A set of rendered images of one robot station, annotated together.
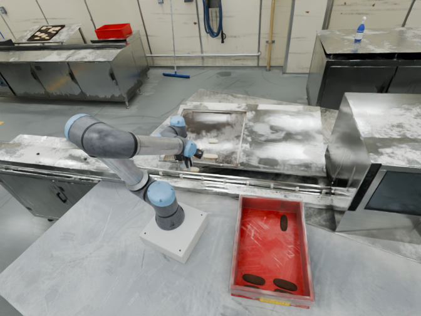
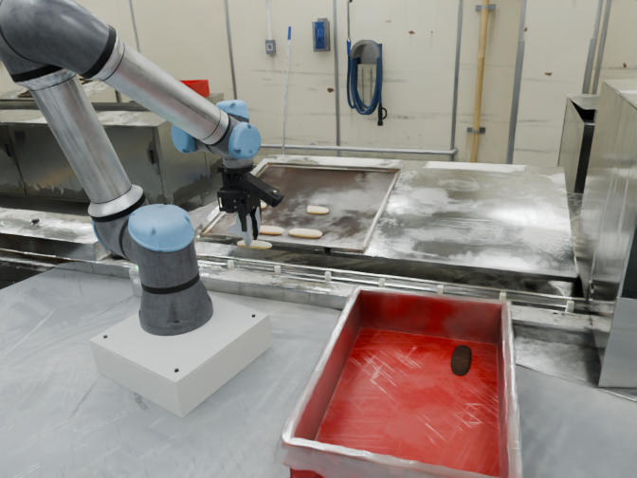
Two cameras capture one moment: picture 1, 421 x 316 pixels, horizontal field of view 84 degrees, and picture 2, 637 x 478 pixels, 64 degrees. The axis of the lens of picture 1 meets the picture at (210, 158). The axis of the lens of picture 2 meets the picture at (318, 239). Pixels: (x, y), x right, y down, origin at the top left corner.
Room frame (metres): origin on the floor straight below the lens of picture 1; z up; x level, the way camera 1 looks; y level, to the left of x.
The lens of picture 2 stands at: (-0.21, -0.11, 1.46)
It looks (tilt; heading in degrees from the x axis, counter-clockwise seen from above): 23 degrees down; 3
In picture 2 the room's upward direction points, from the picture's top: 3 degrees counter-clockwise
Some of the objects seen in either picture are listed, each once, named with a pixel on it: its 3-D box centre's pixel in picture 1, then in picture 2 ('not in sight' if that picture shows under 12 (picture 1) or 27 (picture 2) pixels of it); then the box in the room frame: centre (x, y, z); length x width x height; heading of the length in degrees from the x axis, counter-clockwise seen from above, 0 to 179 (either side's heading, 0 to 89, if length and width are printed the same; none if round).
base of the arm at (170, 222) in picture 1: (168, 212); (173, 295); (0.71, 0.25, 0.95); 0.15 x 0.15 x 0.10
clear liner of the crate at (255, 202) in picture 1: (269, 243); (414, 380); (0.51, -0.23, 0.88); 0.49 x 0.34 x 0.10; 165
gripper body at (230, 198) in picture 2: (182, 150); (238, 188); (1.02, 0.15, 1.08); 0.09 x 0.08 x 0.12; 72
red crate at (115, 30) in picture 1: (113, 31); (175, 89); (4.61, 1.39, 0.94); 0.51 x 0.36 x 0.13; 76
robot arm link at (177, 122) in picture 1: (178, 127); (232, 124); (1.02, 0.15, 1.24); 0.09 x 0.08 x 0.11; 138
